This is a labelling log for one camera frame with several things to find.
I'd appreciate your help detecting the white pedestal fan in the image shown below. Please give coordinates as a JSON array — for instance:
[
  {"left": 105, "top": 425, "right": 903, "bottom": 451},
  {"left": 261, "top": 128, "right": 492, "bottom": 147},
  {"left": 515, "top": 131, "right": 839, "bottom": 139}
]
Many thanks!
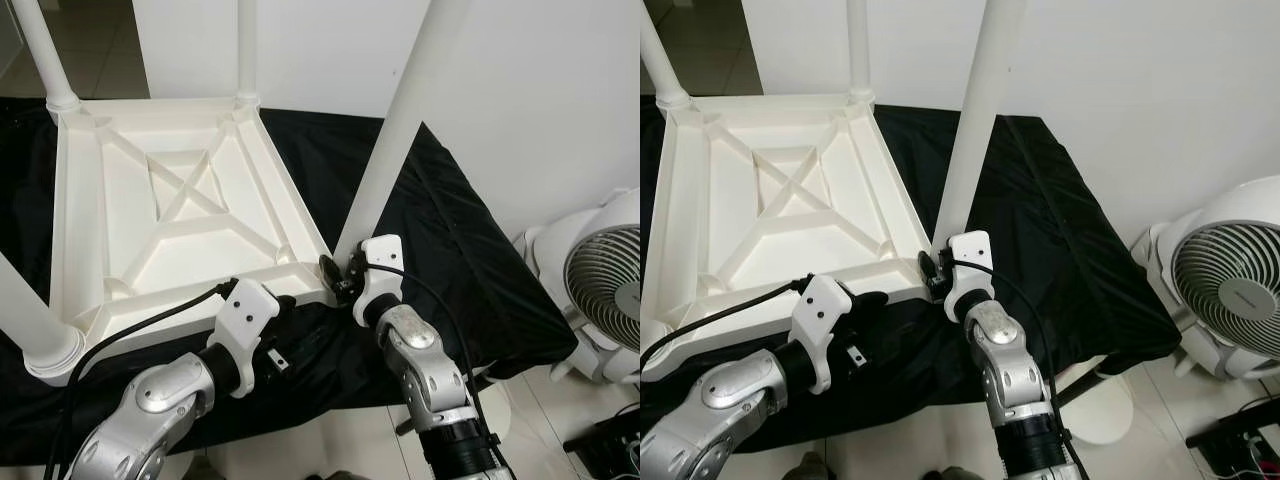
[
  {"left": 1058, "top": 175, "right": 1280, "bottom": 447},
  {"left": 514, "top": 187, "right": 641, "bottom": 387}
]

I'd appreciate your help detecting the white plastic children table top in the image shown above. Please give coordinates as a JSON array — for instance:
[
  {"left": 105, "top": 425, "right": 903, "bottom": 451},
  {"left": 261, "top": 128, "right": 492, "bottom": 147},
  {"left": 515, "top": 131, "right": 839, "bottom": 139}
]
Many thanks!
[
  {"left": 46, "top": 95, "right": 337, "bottom": 353},
  {"left": 640, "top": 93, "right": 937, "bottom": 384}
]

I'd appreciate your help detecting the black table cloth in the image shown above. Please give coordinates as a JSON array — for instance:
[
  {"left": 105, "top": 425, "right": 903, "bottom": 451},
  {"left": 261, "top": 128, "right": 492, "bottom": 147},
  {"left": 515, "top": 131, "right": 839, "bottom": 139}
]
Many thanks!
[
  {"left": 640, "top": 95, "right": 1185, "bottom": 457},
  {"left": 0, "top": 97, "right": 580, "bottom": 467}
]

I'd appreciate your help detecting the white plastic table leg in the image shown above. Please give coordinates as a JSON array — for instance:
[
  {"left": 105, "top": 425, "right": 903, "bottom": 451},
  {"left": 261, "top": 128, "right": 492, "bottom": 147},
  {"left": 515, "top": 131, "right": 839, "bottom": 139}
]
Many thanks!
[
  {"left": 8, "top": 0, "right": 82, "bottom": 114},
  {"left": 929, "top": 0, "right": 1032, "bottom": 247},
  {"left": 0, "top": 250, "right": 90, "bottom": 387},
  {"left": 332, "top": 0, "right": 473, "bottom": 267},
  {"left": 844, "top": 0, "right": 875, "bottom": 104},
  {"left": 640, "top": 8, "right": 694, "bottom": 112},
  {"left": 236, "top": 0, "right": 262, "bottom": 108}
]

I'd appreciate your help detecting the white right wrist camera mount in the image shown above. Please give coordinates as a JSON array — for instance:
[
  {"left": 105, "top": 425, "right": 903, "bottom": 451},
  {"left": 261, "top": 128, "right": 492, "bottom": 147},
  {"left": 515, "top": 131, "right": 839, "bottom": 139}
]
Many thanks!
[
  {"left": 351, "top": 234, "right": 407, "bottom": 327},
  {"left": 944, "top": 230, "right": 997, "bottom": 322}
]

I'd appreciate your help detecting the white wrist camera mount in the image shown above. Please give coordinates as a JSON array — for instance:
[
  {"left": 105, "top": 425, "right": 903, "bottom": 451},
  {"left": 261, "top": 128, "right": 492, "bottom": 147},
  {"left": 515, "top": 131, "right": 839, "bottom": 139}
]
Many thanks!
[
  {"left": 791, "top": 274, "right": 855, "bottom": 395},
  {"left": 351, "top": 234, "right": 407, "bottom": 327},
  {"left": 944, "top": 230, "right": 997, "bottom": 322},
  {"left": 206, "top": 277, "right": 282, "bottom": 399}
]

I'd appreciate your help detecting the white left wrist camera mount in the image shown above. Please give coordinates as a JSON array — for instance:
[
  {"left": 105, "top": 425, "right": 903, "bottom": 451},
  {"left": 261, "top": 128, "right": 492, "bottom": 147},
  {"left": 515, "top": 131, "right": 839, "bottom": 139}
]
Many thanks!
[
  {"left": 791, "top": 274, "right": 855, "bottom": 395},
  {"left": 206, "top": 277, "right": 282, "bottom": 399}
]

